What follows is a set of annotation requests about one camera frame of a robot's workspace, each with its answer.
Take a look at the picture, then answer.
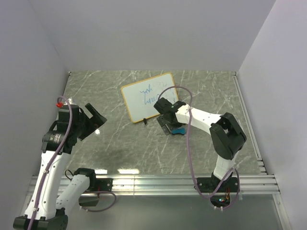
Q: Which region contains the yellow framed whiteboard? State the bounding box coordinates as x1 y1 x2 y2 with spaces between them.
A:
121 73 178 123

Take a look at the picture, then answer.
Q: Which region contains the aluminium front mounting rail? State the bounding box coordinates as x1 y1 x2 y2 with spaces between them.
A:
27 174 281 196

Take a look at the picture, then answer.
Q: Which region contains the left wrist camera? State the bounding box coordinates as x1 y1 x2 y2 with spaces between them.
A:
56 97 79 112

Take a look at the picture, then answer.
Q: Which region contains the blue whiteboard eraser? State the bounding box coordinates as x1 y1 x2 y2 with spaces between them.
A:
171 127 186 135

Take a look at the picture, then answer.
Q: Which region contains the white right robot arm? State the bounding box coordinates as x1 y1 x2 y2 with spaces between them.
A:
154 97 247 192

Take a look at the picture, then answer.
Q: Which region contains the aluminium right side rail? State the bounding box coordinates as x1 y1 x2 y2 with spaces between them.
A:
231 71 268 175

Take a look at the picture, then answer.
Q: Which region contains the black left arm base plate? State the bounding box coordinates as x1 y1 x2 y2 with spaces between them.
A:
86 178 113 193

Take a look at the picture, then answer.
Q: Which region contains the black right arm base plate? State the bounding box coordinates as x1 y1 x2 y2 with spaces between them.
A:
197 176 238 194

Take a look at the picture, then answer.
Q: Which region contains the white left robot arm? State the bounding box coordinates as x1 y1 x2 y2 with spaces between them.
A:
13 103 107 230

